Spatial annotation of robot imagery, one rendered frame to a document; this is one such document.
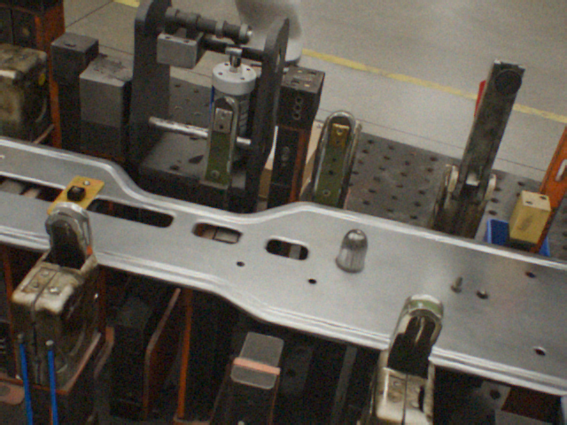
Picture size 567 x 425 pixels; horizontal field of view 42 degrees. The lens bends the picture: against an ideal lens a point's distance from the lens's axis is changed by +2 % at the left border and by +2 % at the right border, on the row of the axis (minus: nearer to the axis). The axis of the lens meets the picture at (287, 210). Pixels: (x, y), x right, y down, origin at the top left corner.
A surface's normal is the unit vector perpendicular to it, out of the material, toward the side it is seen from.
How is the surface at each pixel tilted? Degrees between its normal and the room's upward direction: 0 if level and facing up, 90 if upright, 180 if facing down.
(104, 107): 90
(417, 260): 0
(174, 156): 0
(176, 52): 90
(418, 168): 0
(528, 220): 90
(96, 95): 90
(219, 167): 78
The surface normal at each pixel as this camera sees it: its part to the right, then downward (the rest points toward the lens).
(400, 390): 0.14, -0.80
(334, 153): -0.17, 0.38
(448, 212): -0.20, 0.56
